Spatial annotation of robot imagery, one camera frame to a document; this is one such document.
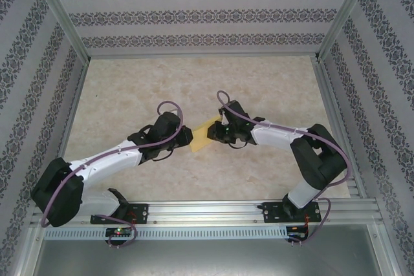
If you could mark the yellow square paper sheet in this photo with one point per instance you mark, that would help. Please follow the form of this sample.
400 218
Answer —
200 138

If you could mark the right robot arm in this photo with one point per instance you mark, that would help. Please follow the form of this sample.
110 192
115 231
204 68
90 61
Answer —
275 135

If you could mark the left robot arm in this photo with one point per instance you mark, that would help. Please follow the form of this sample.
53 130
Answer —
106 163

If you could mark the grey metal sheet panel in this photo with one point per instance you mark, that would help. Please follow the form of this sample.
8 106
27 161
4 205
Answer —
207 260

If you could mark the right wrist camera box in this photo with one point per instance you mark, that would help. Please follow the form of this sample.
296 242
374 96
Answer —
222 116

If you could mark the aluminium back rail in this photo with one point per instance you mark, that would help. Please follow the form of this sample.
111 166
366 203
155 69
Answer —
200 54

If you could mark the aluminium mounting rail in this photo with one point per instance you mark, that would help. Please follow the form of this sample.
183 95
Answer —
207 213

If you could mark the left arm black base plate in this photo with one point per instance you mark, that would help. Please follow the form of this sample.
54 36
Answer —
142 213

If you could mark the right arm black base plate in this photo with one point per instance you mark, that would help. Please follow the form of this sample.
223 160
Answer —
270 213

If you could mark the aluminium side rail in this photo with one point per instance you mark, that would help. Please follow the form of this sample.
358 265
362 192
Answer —
76 95
329 95

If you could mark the aluminium frame post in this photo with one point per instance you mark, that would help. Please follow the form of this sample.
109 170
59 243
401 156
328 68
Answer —
61 14
346 7

